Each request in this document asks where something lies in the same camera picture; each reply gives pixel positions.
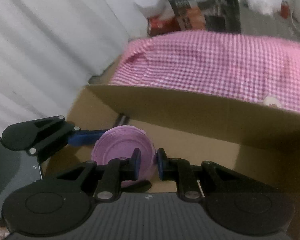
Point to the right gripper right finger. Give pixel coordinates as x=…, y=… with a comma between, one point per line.
x=233, y=200

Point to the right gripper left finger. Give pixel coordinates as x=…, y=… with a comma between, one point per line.
x=59, y=204

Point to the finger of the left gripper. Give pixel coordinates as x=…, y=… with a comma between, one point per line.
x=43, y=138

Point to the pink plastic lid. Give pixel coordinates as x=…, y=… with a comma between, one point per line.
x=120, y=142

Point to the brown cardboard box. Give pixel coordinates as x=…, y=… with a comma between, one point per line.
x=258, y=141

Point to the white curtain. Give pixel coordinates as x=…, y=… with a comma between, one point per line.
x=49, y=49

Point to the pink checkered cloth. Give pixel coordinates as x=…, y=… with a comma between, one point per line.
x=257, y=69

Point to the red packaging bag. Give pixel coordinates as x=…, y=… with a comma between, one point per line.
x=156, y=26

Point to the orange appliance carton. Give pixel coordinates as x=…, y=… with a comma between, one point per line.
x=212, y=15

